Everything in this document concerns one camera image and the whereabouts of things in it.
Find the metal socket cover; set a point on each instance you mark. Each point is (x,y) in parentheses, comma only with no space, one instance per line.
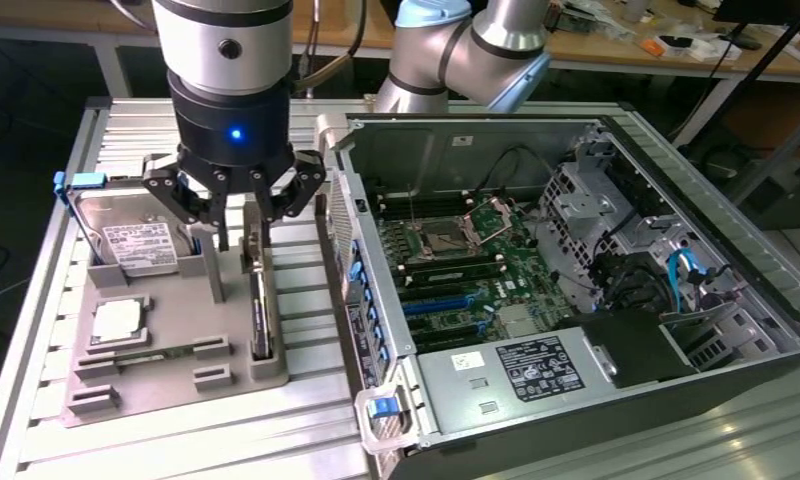
(496,220)

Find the silver chipset heatsink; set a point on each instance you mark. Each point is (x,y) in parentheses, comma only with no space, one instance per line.
(516,322)

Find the open black PC case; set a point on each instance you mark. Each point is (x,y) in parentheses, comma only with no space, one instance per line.
(740,280)

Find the black slanted stand pole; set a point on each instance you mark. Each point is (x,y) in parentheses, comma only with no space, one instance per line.
(753,75)

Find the blue disk carrier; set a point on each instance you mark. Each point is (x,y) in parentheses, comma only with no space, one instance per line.
(82,181)

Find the grey parts rack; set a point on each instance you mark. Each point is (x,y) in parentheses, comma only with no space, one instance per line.
(173,330)

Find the wooden desk white frame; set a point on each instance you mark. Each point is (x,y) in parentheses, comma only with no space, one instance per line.
(73,35)

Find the CPU socket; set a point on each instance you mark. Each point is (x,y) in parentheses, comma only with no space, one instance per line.
(442,240)

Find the long blue expansion slot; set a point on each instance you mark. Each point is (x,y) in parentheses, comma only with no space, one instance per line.
(440,305)

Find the black monitor with stand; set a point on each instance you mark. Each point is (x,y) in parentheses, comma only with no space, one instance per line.
(773,10)

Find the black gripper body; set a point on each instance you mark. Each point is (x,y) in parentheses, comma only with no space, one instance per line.
(233,135)

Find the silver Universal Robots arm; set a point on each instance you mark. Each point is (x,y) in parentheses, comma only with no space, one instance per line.
(220,30)

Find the wooden desk with clutter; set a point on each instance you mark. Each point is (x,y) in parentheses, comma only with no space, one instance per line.
(640,62)

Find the silver CPU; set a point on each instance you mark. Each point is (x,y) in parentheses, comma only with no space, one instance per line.
(116,322)

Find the green motherboard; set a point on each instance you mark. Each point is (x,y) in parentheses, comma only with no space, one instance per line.
(500,290)

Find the black expansion slot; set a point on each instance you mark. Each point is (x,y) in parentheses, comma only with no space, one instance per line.
(449,341)

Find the small orange box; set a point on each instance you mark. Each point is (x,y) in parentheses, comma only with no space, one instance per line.
(649,45)

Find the grey power supply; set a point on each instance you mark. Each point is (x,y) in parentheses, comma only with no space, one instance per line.
(473,385)

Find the green RAM stick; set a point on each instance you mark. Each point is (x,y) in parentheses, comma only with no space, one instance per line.
(153,356)

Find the blue case latch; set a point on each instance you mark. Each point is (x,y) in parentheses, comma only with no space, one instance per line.
(381,407)

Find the black installed RAM stick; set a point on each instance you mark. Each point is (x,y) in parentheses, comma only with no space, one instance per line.
(453,274)

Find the metal disk bay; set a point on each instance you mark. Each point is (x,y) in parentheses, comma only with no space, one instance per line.
(587,200)

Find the silver hard disk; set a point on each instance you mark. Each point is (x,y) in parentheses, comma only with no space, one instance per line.
(133,240)

